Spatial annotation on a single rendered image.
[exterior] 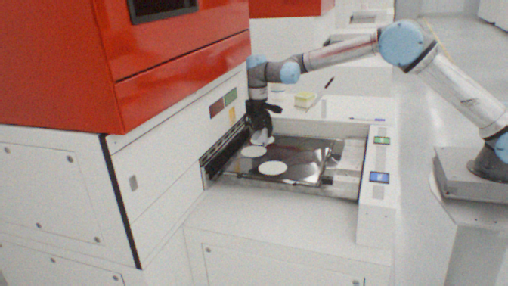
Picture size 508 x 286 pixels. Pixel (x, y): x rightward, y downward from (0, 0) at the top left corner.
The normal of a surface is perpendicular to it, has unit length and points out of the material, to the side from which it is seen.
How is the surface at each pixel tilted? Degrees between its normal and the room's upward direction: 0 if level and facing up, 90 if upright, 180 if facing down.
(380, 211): 90
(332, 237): 0
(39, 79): 90
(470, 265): 90
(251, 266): 90
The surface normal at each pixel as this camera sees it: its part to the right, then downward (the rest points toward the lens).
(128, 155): 0.94, 0.09
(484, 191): -0.31, 0.43
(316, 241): -0.07, -0.90
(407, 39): -0.54, 0.29
